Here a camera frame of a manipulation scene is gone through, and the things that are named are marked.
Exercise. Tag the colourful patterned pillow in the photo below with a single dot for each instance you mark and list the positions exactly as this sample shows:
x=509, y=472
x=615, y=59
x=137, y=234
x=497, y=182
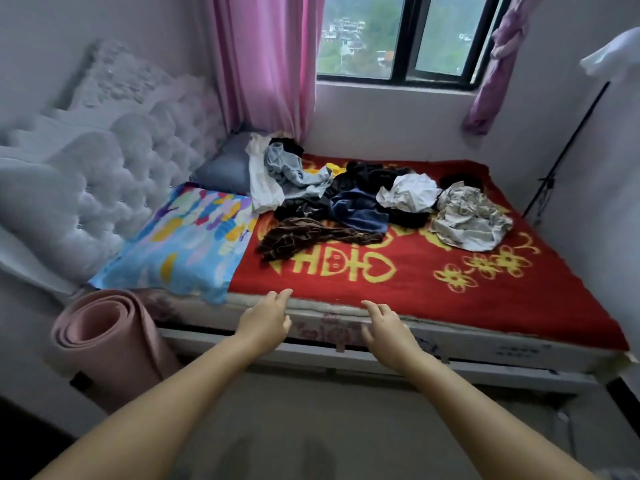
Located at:
x=180, y=240

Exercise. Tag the white tufted headboard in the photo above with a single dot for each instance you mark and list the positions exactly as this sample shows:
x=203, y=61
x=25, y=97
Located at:
x=100, y=175

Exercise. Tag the grey pillow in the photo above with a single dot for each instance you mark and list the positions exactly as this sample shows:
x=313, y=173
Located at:
x=225, y=167

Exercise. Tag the brown garment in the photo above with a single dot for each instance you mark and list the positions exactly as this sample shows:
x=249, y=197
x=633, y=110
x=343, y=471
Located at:
x=305, y=235

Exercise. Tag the wide pink curtain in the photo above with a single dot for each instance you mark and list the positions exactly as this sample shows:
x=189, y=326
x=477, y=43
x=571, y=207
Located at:
x=265, y=65

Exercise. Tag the person's left hand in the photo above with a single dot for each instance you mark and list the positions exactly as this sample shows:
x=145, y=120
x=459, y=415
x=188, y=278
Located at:
x=262, y=323

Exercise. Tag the pink rolled mat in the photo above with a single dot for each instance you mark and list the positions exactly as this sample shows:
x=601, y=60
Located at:
x=115, y=340

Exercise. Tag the person's right forearm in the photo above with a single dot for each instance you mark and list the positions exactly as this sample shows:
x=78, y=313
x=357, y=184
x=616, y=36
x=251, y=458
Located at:
x=490, y=425

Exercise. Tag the person's right hand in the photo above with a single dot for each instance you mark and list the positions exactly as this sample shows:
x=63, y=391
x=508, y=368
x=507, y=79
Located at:
x=390, y=335

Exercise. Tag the person's left forearm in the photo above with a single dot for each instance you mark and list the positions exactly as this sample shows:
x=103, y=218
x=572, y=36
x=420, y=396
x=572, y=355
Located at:
x=150, y=425

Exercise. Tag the tied pink curtain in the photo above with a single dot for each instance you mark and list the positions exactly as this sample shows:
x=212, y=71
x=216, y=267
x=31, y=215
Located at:
x=495, y=75

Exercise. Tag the white bed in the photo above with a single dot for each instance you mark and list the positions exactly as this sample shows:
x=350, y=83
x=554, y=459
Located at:
x=500, y=350

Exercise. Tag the pile of mixed clothes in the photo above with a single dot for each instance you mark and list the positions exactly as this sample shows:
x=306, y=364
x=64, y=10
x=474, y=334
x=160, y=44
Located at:
x=400, y=200

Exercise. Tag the black framed window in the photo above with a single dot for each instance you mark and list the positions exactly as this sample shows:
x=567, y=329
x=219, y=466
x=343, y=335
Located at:
x=360, y=35

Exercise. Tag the red bedsheet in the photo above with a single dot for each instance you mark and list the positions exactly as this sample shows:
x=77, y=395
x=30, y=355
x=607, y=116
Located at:
x=540, y=295

